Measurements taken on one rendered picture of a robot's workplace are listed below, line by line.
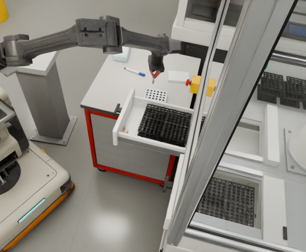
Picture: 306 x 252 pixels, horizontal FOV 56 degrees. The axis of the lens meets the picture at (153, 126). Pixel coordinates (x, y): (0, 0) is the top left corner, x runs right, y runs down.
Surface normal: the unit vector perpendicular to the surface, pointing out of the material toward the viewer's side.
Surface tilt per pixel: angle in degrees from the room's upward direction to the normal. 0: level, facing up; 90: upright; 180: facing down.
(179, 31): 90
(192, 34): 90
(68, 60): 0
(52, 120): 90
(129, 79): 0
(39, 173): 0
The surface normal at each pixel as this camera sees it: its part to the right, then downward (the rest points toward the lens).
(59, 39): -0.54, 0.15
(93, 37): 0.57, 0.05
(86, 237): 0.07, -0.63
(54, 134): -0.14, 0.76
